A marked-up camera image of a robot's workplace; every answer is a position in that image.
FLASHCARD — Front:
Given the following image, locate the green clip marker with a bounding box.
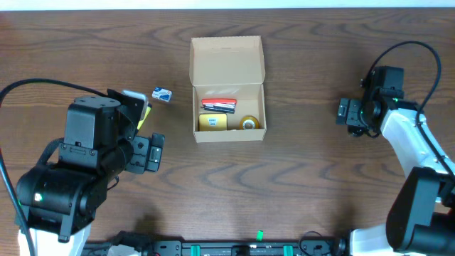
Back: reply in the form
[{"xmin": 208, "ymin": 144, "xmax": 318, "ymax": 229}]
[{"xmin": 256, "ymin": 230, "xmax": 264, "ymax": 242}]

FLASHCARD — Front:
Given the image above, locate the black mounting rail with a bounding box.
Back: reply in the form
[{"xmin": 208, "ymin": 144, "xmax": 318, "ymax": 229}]
[{"xmin": 82, "ymin": 231, "xmax": 350, "ymax": 256}]

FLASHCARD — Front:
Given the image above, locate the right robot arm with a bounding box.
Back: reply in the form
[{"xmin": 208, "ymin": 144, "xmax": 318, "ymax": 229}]
[{"xmin": 336, "ymin": 66, "xmax": 454, "ymax": 255}]

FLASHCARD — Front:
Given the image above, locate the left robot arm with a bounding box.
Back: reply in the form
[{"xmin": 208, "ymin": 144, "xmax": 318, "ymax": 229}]
[{"xmin": 16, "ymin": 91, "xmax": 165, "ymax": 255}]

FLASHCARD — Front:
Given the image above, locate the open cardboard box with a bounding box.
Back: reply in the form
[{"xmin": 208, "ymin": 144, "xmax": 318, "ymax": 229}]
[{"xmin": 189, "ymin": 36, "xmax": 267, "ymax": 143}]

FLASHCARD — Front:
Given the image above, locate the yellow tape roll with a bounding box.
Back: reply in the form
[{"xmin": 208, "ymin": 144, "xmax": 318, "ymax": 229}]
[{"xmin": 239, "ymin": 115, "xmax": 260, "ymax": 130}]

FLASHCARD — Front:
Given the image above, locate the red black stapler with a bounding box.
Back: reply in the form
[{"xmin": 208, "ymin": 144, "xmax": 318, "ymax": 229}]
[{"xmin": 201, "ymin": 99, "xmax": 237, "ymax": 114}]

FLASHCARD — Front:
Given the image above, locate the yellow highlighter marker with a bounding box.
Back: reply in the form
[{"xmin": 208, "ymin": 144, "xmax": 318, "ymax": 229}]
[{"xmin": 136, "ymin": 103, "xmax": 152, "ymax": 131}]

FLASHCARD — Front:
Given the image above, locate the small white blue staple box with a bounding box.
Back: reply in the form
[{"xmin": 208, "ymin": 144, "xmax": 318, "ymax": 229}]
[{"xmin": 152, "ymin": 87, "xmax": 173, "ymax": 102}]

